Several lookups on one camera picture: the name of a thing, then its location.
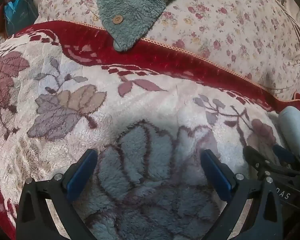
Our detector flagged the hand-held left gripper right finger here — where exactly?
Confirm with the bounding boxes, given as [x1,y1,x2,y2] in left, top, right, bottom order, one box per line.
[201,149,286,240]

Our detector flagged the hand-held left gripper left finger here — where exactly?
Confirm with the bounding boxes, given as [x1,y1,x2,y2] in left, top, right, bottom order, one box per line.
[15,149,98,240]

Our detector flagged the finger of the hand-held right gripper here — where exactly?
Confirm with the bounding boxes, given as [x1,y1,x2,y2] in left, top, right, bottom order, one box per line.
[242,145,292,179]
[273,144,300,172]

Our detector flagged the light grey fleece pants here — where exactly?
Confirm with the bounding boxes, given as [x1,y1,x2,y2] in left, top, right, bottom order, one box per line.
[278,106,300,157]

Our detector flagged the red and white floral blanket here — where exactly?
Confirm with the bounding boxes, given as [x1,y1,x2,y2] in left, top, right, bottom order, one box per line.
[0,21,300,240]

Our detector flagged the floral print quilt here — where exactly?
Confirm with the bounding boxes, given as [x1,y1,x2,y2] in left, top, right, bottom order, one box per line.
[37,0,300,100]

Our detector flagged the grey-green fleece garment with buttons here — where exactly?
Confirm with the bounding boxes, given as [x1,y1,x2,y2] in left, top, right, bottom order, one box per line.
[97,0,219,53]

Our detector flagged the blue plastic bag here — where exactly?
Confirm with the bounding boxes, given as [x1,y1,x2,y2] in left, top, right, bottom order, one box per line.
[4,0,38,37]

